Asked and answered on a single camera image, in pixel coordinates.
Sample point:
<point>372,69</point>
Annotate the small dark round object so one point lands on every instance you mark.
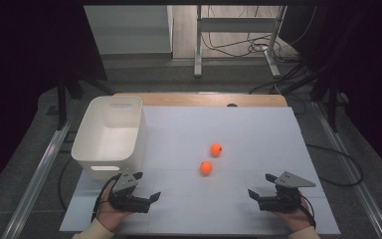
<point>232,105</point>

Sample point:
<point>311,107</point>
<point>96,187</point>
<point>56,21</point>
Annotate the wooden table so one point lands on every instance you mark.
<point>195,99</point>

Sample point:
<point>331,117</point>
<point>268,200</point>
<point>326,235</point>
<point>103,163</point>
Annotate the orange ball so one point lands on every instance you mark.
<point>216,150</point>
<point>206,168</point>

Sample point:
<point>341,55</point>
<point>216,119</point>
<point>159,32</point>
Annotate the person's left hand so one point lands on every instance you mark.
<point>109,216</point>

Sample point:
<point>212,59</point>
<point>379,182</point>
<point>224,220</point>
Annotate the white table mat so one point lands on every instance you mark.
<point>245,132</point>

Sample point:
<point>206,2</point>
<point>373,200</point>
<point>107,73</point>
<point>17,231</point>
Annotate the aluminium floor rail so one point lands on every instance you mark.
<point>36,186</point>
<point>351,172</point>

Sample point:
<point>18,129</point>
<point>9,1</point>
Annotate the dark curtain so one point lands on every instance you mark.
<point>371,66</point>
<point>20,66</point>

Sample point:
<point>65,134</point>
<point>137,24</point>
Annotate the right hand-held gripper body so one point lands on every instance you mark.
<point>282,199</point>

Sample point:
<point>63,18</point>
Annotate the black stand legs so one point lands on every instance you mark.
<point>332,106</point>
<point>61,99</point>

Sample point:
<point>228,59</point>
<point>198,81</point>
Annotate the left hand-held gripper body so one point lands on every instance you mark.
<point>129,202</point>

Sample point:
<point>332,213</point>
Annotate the white plastic bin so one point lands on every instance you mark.
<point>112,146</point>

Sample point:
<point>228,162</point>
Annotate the white cabinet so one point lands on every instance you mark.
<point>129,30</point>

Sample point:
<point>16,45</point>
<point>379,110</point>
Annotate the person's right hand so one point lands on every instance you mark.
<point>293,219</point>

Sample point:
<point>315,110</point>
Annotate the grey metal stand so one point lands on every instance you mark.
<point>198,49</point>

